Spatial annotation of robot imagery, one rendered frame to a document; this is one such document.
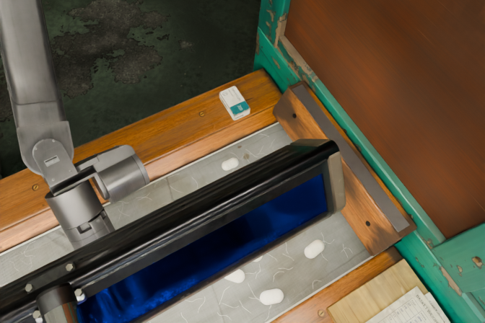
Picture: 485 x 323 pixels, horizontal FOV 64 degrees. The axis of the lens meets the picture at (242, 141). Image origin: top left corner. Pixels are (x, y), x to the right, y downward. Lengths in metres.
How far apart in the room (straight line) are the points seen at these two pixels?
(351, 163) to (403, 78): 0.17
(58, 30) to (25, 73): 1.55
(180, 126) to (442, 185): 0.45
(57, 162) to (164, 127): 0.27
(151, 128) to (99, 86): 1.09
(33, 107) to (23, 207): 0.26
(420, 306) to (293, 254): 0.20
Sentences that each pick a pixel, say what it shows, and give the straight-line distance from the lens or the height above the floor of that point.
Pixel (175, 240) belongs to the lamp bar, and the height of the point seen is 1.11.
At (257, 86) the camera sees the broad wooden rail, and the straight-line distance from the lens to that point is 0.79.
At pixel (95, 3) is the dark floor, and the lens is 2.16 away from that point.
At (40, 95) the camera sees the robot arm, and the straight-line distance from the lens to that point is 0.54.
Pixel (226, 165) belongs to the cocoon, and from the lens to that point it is 0.70.
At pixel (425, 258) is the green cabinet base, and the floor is 0.82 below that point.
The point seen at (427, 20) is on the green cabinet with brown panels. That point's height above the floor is 1.10.
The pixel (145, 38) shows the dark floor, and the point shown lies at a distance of 1.94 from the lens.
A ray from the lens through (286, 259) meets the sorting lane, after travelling 0.68.
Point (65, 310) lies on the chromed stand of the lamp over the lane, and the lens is 0.30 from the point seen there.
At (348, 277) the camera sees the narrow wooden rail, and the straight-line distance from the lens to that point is 0.67.
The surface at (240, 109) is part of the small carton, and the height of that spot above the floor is 0.78.
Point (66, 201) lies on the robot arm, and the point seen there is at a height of 0.92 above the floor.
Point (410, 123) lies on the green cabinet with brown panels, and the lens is 0.55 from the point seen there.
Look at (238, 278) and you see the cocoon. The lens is 0.64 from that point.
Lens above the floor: 1.40
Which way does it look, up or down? 62 degrees down
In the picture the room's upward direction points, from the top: 5 degrees clockwise
